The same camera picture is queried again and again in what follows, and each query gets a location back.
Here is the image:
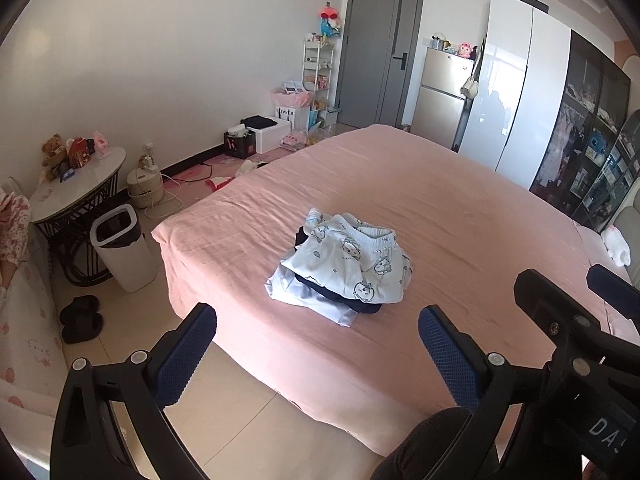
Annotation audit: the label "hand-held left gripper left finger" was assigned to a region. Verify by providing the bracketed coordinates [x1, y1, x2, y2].
[50, 302, 218, 480]

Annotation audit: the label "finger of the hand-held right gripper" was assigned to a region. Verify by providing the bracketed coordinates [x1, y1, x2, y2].
[587, 264, 640, 346]
[515, 269, 608, 376]

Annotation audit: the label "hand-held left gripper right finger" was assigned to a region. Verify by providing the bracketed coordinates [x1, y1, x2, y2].
[419, 305, 548, 480]

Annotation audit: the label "white garment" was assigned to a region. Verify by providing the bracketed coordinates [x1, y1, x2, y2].
[264, 260, 361, 330]

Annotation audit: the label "blue cartoon print pajama pants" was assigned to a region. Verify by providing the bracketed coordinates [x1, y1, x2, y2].
[280, 208, 415, 306]

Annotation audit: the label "pink pillow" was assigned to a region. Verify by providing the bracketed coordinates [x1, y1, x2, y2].
[572, 222, 618, 281]

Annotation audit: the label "white plush toy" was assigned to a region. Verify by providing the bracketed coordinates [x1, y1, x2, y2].
[601, 227, 632, 267]

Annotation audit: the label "grey padded headboard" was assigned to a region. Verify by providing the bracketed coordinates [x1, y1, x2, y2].
[612, 210, 640, 286]

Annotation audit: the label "person's leg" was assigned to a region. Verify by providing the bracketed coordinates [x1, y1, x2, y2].
[385, 407, 501, 480]

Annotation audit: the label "black slipper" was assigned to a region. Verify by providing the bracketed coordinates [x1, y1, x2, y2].
[60, 295, 101, 323]
[61, 312, 105, 345]

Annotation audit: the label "white trash bin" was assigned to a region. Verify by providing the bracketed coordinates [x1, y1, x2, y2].
[90, 204, 161, 293]

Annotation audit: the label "dark glass door wardrobe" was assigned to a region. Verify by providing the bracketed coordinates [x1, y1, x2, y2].
[529, 30, 640, 233]

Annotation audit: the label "bed with pink sheet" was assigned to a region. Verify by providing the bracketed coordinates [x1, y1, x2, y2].
[151, 125, 640, 461]

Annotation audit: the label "white printed blanket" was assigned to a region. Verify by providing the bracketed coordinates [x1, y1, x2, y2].
[0, 245, 68, 416]

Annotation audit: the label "cream humidifier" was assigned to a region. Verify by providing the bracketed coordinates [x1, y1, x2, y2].
[125, 167, 165, 210]

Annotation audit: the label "pink floor mat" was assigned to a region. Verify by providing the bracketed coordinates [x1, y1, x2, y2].
[167, 152, 251, 183]

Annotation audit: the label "round marble side table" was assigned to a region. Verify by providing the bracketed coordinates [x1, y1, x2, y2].
[30, 147, 127, 286]

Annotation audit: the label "white glossy wardrobe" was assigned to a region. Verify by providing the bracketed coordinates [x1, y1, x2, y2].
[457, 0, 572, 191]

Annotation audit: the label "red gift box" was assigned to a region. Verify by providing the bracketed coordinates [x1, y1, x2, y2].
[67, 137, 96, 170]

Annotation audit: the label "white storage box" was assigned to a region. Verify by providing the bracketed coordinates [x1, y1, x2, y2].
[240, 117, 292, 155]

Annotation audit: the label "silver fridge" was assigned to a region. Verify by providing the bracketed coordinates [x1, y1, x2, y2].
[410, 45, 476, 153]

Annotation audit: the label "brown teddy bear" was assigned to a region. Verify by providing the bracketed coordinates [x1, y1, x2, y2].
[41, 135, 68, 168]

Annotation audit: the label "white paper bag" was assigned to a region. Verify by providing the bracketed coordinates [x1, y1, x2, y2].
[272, 106, 311, 133]

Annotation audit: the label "pink gift bags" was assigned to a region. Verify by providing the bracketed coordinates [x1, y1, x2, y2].
[271, 85, 316, 111]

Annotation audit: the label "grey door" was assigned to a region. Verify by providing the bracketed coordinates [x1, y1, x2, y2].
[334, 0, 426, 131]

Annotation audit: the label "white shelf rack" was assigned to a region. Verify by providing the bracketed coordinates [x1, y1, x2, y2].
[300, 40, 336, 111]

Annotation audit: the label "red and blue wall plush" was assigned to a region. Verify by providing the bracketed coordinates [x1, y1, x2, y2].
[319, 4, 343, 38]

